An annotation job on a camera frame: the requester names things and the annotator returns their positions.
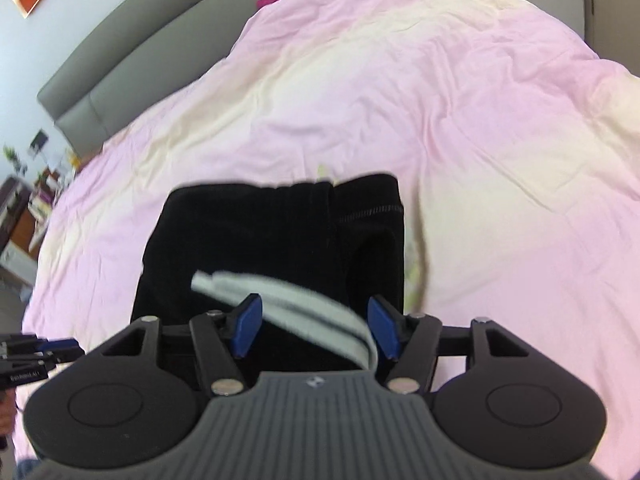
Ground person's left hand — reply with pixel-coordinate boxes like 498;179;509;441
0;394;19;437

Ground pink and cream blanket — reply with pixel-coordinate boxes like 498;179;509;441
22;0;640;480

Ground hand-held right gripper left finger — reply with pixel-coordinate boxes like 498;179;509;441
100;292;264;396

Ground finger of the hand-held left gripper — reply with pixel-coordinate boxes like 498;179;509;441
0;334;84;356
0;354;62;369

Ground black pants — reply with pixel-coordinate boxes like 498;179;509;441
131;174;407;377

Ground potted plant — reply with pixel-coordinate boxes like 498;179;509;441
2;145;27;177

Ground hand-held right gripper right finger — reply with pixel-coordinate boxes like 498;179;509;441
366;295;531;395

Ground cluster of cosmetic bottles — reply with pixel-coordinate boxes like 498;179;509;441
25;160;77;223

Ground grey padded headboard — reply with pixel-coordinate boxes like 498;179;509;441
37;0;281;159

